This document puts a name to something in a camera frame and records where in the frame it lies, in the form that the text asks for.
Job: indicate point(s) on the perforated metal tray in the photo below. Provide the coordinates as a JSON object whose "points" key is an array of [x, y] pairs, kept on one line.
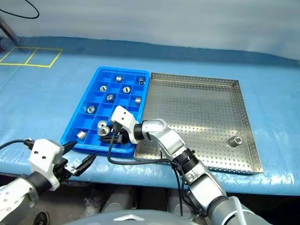
{"points": [[199, 112]]}

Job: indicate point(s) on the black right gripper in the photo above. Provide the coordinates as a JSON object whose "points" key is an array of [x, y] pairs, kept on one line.
{"points": [[122, 136]]}

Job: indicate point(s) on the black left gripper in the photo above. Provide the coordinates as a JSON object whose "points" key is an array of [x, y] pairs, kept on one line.
{"points": [[63, 168]]}

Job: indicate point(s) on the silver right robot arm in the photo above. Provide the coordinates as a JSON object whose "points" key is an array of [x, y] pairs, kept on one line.
{"points": [[168, 138]]}

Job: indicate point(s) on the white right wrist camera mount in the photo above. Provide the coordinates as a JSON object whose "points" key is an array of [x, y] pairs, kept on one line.
{"points": [[123, 118]]}

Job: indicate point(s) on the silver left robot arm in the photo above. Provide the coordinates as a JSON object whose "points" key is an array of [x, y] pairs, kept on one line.
{"points": [[14, 194]]}

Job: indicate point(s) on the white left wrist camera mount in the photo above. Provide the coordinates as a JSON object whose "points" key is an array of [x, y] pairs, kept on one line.
{"points": [[44, 157]]}

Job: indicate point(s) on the grey rounded cylinder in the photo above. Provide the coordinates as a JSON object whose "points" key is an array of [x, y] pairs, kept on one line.
{"points": [[174, 205], [117, 200]]}

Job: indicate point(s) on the grey robot torso with logo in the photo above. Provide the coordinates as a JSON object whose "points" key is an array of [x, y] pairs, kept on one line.
{"points": [[140, 216]]}

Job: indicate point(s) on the dark metal stand leg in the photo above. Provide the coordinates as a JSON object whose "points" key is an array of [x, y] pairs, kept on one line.
{"points": [[8, 31]]}

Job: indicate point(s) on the yellow tape double square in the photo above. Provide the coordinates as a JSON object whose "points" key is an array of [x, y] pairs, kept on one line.
{"points": [[55, 58]]}

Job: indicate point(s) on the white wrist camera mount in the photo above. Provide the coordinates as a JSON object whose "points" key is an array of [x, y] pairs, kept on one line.
{"points": [[123, 118], [44, 157]]}

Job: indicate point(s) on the black shoe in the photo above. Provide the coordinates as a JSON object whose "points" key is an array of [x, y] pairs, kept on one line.
{"points": [[41, 218]]}

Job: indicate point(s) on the blue plastic table cover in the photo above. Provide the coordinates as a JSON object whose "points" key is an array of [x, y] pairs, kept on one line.
{"points": [[47, 93]]}

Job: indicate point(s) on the blue compartment tray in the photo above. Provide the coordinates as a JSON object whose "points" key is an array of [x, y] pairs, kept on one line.
{"points": [[79, 122]]}

